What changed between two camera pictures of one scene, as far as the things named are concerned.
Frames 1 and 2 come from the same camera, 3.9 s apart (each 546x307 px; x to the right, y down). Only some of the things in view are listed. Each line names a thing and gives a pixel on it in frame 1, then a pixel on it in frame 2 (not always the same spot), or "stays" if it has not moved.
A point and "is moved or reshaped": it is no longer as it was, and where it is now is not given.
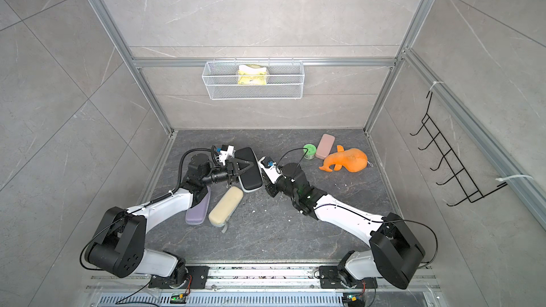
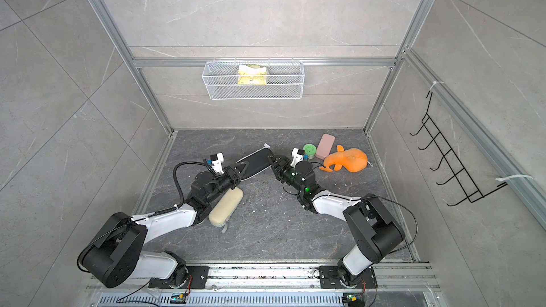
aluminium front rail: [252, 286] stays
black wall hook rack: [459, 173] stays
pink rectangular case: [325, 146] stays
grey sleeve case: [251, 180] is moved or reshaped
